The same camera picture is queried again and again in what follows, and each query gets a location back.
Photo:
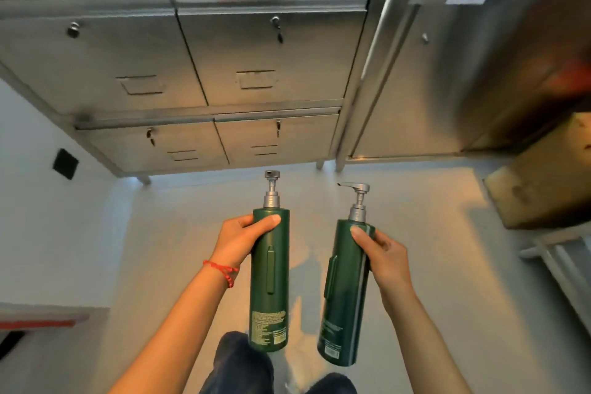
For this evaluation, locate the person's left forearm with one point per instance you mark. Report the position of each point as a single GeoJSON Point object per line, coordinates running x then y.
{"type": "Point", "coordinates": [175, 329]}

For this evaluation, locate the person's right forearm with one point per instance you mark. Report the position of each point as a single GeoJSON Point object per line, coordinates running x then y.
{"type": "Point", "coordinates": [424, 343]}

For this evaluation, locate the steel locker cabinet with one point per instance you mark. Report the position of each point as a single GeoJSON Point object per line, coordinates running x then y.
{"type": "Point", "coordinates": [184, 66]}

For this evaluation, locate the person's legs in dark trousers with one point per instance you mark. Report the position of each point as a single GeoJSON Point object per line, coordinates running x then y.
{"type": "Point", "coordinates": [244, 366]}

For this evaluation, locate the person's left hand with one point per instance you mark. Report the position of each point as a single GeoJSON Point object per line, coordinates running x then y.
{"type": "Point", "coordinates": [233, 241]}

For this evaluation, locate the person's left thumb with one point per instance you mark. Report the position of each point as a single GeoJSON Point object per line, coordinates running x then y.
{"type": "Point", "coordinates": [263, 227]}

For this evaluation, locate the white metal rack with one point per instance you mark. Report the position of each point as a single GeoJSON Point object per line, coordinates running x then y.
{"type": "Point", "coordinates": [565, 269]}

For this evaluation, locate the green pump bottle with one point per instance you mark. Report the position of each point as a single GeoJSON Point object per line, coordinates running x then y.
{"type": "Point", "coordinates": [344, 292]}
{"type": "Point", "coordinates": [270, 278]}

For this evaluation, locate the steel cabinet with white label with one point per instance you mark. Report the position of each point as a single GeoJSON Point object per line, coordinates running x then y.
{"type": "Point", "coordinates": [461, 70]}

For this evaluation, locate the person's right thumb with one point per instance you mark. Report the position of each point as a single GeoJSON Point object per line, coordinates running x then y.
{"type": "Point", "coordinates": [361, 239]}

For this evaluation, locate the red and white ledge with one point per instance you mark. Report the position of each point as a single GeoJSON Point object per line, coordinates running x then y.
{"type": "Point", "coordinates": [37, 317]}

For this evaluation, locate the cardboard box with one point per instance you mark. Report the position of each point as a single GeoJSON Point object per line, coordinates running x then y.
{"type": "Point", "coordinates": [549, 176]}

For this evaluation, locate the black wall socket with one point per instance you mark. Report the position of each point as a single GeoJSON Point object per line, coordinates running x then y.
{"type": "Point", "coordinates": [65, 163]}

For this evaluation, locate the person's right hand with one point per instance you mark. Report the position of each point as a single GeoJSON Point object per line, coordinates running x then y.
{"type": "Point", "coordinates": [388, 260]}

